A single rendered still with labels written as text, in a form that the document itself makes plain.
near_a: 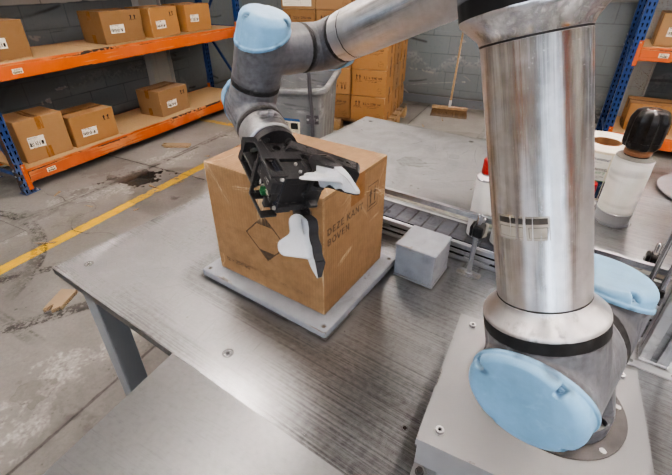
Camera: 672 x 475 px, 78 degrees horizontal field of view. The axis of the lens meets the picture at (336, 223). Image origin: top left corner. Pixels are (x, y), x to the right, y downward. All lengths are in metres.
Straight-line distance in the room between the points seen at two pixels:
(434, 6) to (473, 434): 0.55
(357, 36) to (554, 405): 0.51
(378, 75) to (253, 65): 3.58
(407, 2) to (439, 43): 4.91
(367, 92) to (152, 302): 3.54
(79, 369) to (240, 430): 1.48
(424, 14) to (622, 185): 0.80
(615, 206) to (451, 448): 0.83
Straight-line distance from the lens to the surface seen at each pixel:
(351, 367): 0.80
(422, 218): 1.14
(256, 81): 0.65
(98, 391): 2.04
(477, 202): 1.03
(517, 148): 0.37
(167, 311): 0.97
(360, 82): 4.26
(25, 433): 2.05
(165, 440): 0.77
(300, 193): 0.56
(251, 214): 0.85
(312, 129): 2.87
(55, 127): 4.02
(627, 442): 0.72
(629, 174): 1.23
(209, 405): 0.78
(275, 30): 0.62
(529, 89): 0.37
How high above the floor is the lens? 1.45
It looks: 31 degrees down
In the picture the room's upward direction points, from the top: straight up
